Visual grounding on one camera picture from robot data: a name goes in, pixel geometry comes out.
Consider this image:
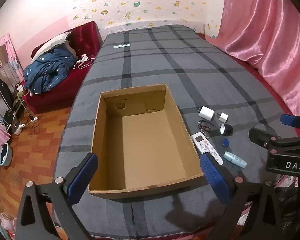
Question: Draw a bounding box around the clear plastic bag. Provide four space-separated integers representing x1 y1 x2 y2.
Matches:
0 212 17 233

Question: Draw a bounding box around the white remote control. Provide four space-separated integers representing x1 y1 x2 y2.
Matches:
191 132 224 165

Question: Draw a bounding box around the black appliance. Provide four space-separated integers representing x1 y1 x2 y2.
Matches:
4 110 15 128

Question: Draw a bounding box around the large white charger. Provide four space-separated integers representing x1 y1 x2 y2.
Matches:
196 106 217 120

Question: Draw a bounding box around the light blue bottle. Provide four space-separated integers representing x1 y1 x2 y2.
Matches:
223 151 247 168

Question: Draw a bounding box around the pink satin curtain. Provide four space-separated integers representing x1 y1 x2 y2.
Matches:
205 0 300 117

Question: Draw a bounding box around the pink wardrobe curtain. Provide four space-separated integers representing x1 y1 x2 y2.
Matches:
0 115 11 146
0 34 24 73

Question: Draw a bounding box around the blue star-print quilt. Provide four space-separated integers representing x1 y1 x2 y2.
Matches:
24 47 77 95

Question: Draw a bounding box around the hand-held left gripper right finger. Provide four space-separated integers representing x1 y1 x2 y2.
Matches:
200 152 285 240

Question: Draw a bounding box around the metal keychain with beads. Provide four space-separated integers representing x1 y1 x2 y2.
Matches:
197 120 217 138

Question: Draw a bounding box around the black hanging jacket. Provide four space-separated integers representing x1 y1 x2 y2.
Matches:
0 76 14 108

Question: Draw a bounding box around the white cable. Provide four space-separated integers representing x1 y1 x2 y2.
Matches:
74 57 93 69

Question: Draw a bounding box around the metal frame shelf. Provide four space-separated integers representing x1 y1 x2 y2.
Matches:
15 90 31 128

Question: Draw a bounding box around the black floor cable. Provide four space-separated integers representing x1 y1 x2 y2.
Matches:
27 115 41 137

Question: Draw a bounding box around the brown cardboard box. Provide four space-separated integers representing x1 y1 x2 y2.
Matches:
88 84 205 200

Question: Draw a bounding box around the white pillow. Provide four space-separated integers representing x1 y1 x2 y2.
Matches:
31 31 73 62

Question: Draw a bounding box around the grey plaid bed blanket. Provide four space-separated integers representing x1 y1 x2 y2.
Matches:
52 24 300 240

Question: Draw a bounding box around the black plastic bag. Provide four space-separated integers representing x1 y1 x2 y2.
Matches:
275 187 300 240

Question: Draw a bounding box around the blue plastic basin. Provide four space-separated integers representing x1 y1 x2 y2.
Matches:
0 144 13 167

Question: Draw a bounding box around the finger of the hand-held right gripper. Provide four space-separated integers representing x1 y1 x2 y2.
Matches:
249 127 300 155
281 114 300 130

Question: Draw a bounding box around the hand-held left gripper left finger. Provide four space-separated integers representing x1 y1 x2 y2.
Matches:
15 152 99 240

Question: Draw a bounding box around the brown cloth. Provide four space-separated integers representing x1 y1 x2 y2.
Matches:
65 40 77 55

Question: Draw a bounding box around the red sofa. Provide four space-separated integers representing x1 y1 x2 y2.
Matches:
22 21 103 114

